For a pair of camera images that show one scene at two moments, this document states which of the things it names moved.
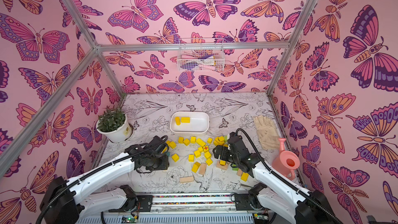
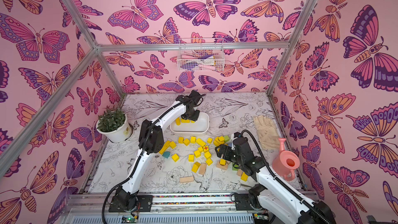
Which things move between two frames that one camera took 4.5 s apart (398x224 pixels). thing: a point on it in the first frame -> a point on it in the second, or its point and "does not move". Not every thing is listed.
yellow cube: [172, 144] does not move
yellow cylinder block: [178, 121] does not move
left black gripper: [165, 165] -> [195, 119]
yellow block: [196, 167] does not move
